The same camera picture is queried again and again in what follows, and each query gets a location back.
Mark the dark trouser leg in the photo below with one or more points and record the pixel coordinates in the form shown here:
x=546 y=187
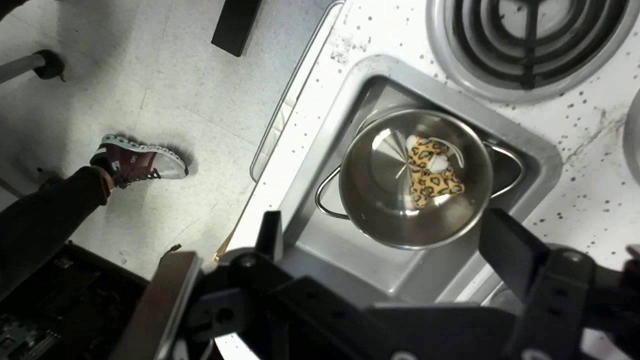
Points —
x=47 y=212

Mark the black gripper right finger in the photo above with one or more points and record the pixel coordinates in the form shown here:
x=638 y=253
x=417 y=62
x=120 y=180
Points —
x=516 y=246

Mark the silver steel pot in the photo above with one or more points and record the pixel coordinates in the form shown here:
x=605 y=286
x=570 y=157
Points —
x=381 y=193

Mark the maroon white sneaker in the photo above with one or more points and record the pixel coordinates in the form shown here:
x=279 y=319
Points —
x=136 y=160

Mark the black rectangular block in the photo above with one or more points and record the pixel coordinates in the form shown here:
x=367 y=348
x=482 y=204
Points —
x=234 y=26

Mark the black coil toy burner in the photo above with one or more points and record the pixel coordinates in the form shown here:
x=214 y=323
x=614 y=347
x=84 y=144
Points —
x=532 y=40

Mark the silver metal bar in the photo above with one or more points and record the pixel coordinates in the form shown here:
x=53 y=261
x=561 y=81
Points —
x=156 y=306

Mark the brown spotted plush toy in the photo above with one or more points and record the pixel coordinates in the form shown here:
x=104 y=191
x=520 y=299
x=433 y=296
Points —
x=433 y=175

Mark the wooden toy play kitchen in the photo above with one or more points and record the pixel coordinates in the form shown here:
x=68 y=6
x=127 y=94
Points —
x=600 y=201

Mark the chair leg with caster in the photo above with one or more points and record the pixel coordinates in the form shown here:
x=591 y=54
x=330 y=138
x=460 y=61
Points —
x=30 y=64

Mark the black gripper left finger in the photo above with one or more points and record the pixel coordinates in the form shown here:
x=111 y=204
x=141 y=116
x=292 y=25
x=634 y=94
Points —
x=269 y=233

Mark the grey toy sink basin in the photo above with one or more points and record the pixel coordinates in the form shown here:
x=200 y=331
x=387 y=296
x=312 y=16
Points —
x=332 y=246

